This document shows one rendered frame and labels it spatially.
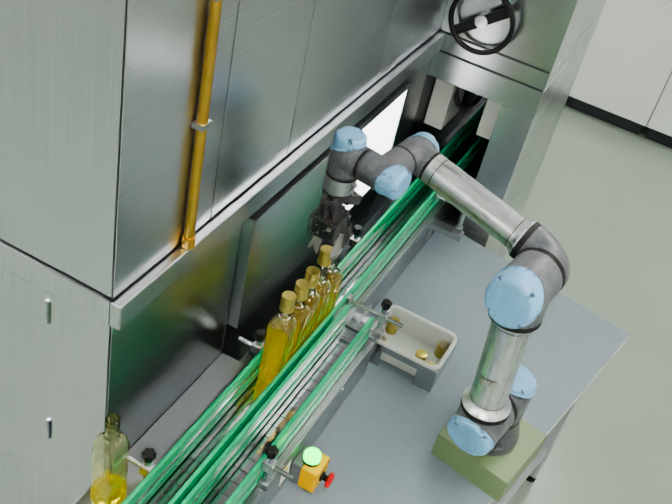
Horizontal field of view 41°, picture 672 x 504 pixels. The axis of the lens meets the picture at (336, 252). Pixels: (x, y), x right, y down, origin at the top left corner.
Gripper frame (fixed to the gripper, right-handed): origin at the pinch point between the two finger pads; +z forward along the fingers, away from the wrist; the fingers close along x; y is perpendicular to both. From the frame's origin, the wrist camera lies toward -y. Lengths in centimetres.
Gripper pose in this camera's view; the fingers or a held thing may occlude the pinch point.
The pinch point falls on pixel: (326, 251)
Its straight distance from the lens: 221.7
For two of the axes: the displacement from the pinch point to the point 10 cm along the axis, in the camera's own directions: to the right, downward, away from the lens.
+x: 8.7, 4.2, -2.6
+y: -4.5, 4.9, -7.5
